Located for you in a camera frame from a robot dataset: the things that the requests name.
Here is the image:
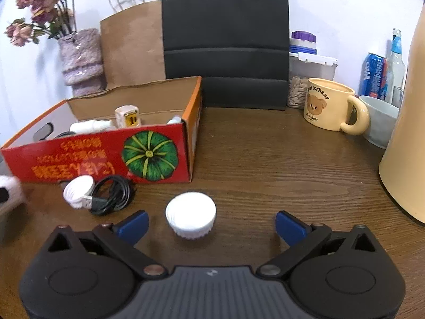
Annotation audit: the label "clear glass bottle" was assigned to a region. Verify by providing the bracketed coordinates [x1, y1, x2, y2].
[385, 28, 406, 103]

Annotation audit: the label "blue drink can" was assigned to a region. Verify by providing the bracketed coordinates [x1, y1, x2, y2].
[359, 52, 389, 102]

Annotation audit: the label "mottled purple vase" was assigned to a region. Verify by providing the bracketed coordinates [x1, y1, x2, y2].
[58, 28, 107, 97]

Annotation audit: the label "small white ribbed cap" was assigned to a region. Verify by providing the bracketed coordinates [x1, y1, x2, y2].
[63, 175, 95, 209]

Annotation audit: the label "purple lidded jar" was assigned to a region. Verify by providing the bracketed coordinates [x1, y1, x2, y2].
[289, 31, 319, 55]

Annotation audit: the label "dried pink roses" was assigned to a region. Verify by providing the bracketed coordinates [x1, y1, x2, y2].
[4, 0, 77, 47]

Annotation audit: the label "large white ribbed cap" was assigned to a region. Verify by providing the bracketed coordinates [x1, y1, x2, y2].
[165, 192, 217, 240]

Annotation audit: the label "orange cardboard box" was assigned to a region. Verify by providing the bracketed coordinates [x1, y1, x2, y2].
[0, 76, 203, 185]

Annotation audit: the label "black paper bag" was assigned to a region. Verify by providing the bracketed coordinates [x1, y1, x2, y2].
[161, 0, 291, 112]

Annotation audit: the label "clear plastic seed container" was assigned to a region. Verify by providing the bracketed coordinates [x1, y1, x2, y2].
[287, 51, 338, 110]

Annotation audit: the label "white cube charger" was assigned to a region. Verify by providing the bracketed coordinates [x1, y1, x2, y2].
[114, 105, 142, 128]

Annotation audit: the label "cream bear mug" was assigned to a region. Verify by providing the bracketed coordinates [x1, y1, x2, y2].
[304, 78, 370, 136]

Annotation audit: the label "white tube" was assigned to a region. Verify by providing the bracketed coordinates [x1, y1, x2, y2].
[70, 119, 117, 133]

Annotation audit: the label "white and black object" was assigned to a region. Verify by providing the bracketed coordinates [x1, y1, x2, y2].
[0, 175, 28, 211]

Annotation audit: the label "cream kettle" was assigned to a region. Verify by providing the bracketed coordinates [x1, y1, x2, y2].
[379, 7, 425, 225]

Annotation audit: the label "brown paper bag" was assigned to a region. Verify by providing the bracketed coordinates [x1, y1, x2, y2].
[100, 0, 167, 90]

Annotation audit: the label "pale blue bowl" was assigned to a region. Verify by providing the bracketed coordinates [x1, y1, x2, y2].
[359, 95, 400, 149]

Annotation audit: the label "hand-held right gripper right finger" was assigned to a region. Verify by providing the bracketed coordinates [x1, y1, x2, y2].
[257, 210, 381, 278]

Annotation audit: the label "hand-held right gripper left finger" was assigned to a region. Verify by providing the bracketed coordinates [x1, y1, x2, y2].
[46, 210, 168, 280]

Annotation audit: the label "coiled black cable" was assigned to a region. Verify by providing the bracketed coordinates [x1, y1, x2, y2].
[87, 175, 137, 215]

